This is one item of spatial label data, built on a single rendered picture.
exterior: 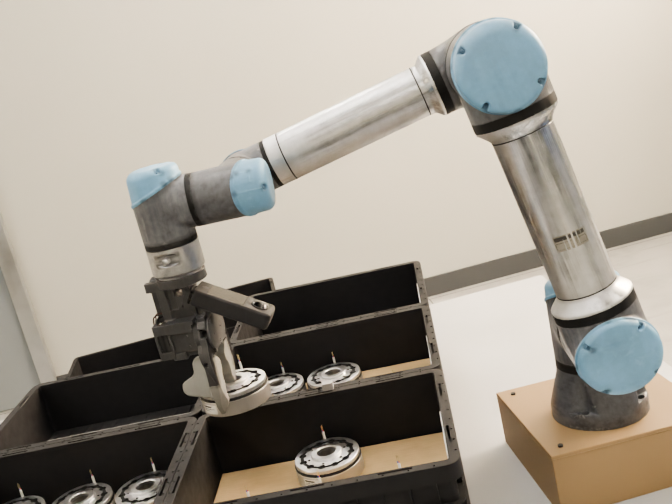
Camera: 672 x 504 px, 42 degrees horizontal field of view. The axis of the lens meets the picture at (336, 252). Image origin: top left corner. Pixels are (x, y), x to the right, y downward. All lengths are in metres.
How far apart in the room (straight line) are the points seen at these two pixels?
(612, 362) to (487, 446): 0.46
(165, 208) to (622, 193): 3.79
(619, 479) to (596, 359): 0.26
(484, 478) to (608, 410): 0.26
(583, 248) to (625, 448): 0.35
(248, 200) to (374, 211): 3.22
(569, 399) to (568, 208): 0.36
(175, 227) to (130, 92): 3.07
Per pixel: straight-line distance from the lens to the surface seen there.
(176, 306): 1.26
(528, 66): 1.13
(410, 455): 1.37
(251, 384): 1.30
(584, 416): 1.41
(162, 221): 1.20
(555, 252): 1.20
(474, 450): 1.62
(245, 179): 1.17
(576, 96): 4.61
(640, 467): 1.42
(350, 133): 1.28
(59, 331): 4.52
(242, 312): 1.22
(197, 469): 1.35
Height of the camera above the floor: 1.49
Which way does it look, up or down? 15 degrees down
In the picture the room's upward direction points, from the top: 13 degrees counter-clockwise
